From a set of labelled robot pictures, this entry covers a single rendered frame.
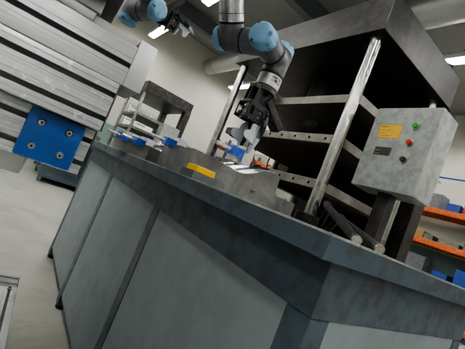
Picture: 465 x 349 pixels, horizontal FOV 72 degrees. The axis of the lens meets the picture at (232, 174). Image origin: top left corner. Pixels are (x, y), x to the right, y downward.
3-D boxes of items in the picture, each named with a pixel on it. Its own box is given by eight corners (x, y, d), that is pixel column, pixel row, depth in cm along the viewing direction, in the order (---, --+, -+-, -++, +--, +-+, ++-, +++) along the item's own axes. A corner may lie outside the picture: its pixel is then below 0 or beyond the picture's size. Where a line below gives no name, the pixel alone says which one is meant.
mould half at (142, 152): (144, 159, 120) (156, 132, 121) (110, 145, 137) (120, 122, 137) (222, 191, 159) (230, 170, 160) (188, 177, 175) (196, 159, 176)
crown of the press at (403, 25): (358, 97, 148) (402, -19, 152) (218, 103, 256) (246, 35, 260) (430, 163, 195) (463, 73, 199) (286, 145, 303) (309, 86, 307)
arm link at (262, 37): (232, 41, 91) (248, 62, 101) (266, 45, 86) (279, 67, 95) (243, 16, 92) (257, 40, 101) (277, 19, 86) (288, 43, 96)
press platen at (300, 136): (337, 144, 161) (340, 135, 161) (224, 132, 252) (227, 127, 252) (403, 190, 202) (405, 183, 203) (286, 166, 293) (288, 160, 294)
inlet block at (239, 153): (216, 150, 92) (223, 133, 93) (208, 148, 97) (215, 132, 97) (248, 167, 100) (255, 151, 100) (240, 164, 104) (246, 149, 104)
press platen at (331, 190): (320, 190, 159) (323, 180, 160) (212, 161, 250) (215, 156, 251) (389, 226, 201) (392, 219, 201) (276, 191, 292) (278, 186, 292)
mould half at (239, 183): (184, 175, 98) (201, 135, 99) (156, 163, 120) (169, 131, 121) (289, 218, 126) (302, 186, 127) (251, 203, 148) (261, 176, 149)
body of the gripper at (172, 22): (165, 32, 149) (147, 14, 139) (174, 16, 149) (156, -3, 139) (175, 34, 145) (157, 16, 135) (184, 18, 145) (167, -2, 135)
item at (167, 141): (149, 140, 108) (156, 126, 108) (144, 140, 112) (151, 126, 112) (182, 156, 115) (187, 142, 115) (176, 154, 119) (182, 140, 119)
